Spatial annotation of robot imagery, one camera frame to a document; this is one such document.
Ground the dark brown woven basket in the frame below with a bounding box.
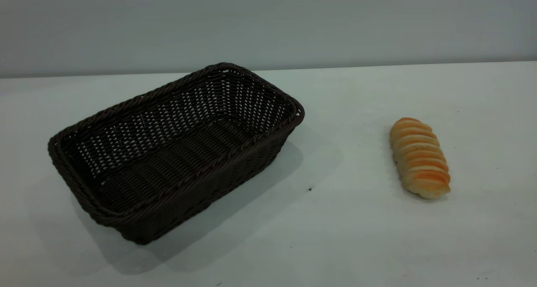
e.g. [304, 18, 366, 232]
[47, 62, 305, 245]

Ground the orange striped bread loaf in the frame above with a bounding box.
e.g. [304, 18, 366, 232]
[389, 117, 451, 200]

